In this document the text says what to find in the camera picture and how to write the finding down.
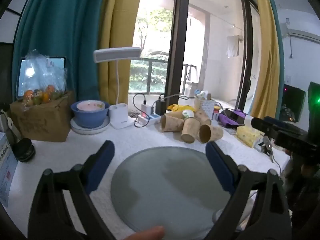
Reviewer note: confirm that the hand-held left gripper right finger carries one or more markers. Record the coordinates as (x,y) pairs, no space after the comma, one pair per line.
(220,167)

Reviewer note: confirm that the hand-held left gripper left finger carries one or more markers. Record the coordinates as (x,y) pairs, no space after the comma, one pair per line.
(100,165)

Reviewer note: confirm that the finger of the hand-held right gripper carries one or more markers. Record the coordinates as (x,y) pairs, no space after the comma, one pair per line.
(280,136)
(282,123)

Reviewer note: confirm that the brown paper cup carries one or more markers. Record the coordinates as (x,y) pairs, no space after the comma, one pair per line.
(211,133)
(176,115)
(172,123)
(203,117)
(189,130)

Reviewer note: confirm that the white green-print paper cup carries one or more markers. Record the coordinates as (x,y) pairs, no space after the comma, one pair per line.
(188,114)

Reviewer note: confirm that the metal clip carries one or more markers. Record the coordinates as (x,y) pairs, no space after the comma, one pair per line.
(267,146)

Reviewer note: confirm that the black device with red light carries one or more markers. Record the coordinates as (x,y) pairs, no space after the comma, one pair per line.
(293,102)

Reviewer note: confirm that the yellow tissue box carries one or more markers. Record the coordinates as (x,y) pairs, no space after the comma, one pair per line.
(248,136)

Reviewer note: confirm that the white plate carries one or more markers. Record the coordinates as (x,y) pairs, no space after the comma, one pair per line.
(100,129)

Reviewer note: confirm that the black phone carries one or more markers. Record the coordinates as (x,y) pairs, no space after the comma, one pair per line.
(236,117)

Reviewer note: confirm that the blue bowl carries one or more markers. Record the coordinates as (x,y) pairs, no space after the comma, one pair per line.
(90,118)

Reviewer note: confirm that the purple box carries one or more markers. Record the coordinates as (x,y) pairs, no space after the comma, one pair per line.
(226,118)

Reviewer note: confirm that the round grey glass plate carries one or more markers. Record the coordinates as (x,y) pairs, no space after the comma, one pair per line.
(172,190)

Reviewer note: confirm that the white mesh basket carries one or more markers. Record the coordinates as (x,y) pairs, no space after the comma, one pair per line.
(205,107)

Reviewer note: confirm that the white desk lamp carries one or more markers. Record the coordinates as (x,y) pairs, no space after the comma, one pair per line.
(120,105)

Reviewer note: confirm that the white power strip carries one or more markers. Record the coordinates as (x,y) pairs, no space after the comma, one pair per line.
(147,120)

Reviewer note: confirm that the yellow curtain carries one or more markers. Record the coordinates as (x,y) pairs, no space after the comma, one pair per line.
(120,25)
(267,55)

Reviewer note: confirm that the white air conditioner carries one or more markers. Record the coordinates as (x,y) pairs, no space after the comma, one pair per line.
(302,35)

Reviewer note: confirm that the brown cardboard box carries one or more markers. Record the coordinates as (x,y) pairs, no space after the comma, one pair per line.
(42,122)

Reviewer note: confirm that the yellow plastic bag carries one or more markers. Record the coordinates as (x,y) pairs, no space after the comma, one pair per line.
(178,107)

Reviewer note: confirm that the white charger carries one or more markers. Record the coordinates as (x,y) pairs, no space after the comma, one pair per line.
(147,109)

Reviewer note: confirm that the black round lid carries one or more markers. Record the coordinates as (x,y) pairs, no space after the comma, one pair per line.
(23,150)

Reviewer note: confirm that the black charger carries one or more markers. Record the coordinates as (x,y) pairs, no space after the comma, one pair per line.
(160,107)

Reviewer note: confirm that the white hanging towel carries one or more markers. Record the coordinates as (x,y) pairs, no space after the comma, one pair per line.
(234,46)

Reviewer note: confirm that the blue and white leaflet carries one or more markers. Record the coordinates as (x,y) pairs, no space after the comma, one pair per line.
(6,170)

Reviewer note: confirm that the clear bag of fruit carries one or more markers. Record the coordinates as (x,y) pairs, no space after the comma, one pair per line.
(45,85)

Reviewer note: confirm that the balcony railing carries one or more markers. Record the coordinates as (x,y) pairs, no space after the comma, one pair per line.
(147,72)

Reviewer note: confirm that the tablet screen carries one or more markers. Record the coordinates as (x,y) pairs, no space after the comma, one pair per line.
(22,80)

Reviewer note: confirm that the teal curtain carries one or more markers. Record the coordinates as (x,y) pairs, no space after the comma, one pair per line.
(57,30)

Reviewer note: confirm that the dark window frame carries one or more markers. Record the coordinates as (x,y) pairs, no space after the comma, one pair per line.
(178,42)

